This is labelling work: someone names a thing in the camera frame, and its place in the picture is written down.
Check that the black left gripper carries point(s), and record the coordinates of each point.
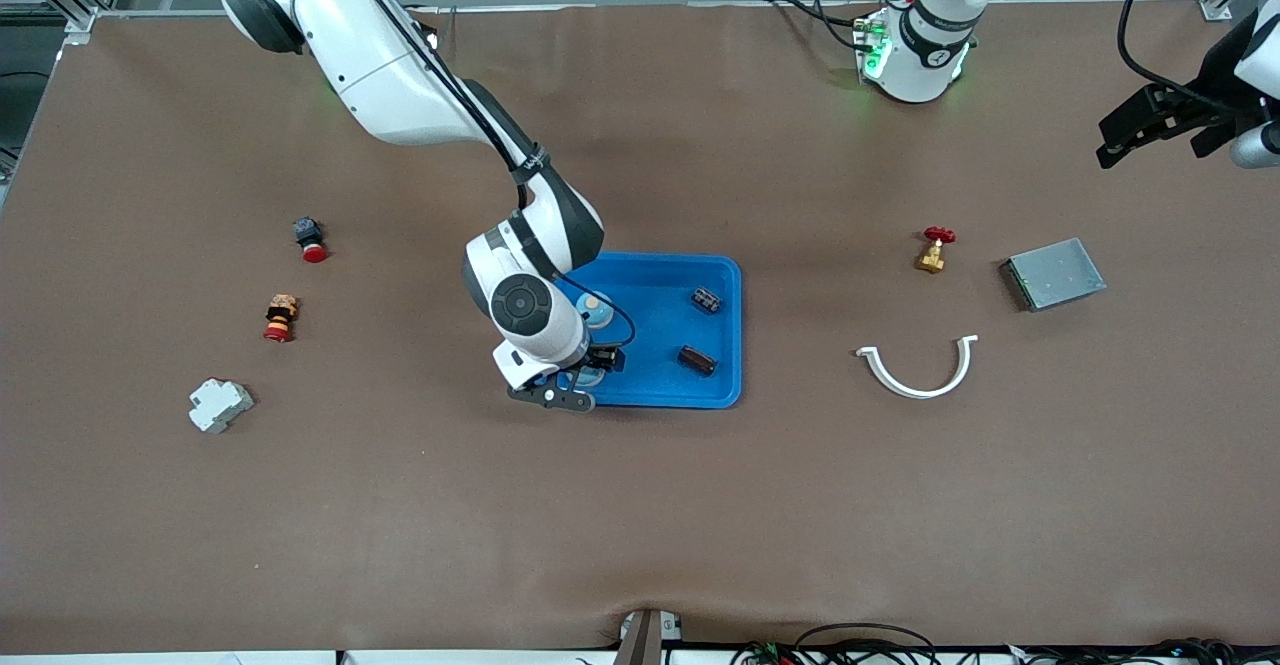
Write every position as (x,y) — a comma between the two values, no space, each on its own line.
(1187,105)

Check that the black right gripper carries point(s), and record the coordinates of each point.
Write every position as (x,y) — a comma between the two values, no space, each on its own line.
(603,358)

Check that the blue bell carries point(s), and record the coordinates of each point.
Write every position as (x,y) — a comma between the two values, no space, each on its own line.
(598,312)
(590,380)

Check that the dark brown rectangular part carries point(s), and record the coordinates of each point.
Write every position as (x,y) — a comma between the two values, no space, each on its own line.
(698,358)

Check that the small black connector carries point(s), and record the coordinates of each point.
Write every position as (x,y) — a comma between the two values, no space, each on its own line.
(707,299)

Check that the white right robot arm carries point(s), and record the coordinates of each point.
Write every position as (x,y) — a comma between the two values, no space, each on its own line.
(380,75)

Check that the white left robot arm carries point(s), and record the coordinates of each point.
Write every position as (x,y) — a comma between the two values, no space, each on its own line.
(920,75)

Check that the blue plastic tray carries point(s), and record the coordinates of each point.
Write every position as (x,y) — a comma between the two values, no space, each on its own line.
(650,385)

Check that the brown table cover mat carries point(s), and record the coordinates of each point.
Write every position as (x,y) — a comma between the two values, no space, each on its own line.
(640,505)

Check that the grey metal box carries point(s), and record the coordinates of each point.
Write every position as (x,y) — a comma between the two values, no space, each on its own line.
(1055,275)

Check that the base connector plate green light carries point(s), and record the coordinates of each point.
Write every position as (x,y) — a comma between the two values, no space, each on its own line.
(872,50)

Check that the red emergency push button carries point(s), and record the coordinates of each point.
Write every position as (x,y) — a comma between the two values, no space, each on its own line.
(312,243)

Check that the white circuit breaker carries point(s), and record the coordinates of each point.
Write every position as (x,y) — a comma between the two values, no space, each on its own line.
(220,405)

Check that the white curved plastic bracket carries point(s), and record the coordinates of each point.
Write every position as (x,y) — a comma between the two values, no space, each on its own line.
(915,389)

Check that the red yellow black stacked switch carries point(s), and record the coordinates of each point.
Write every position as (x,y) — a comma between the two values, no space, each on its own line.
(281,318)

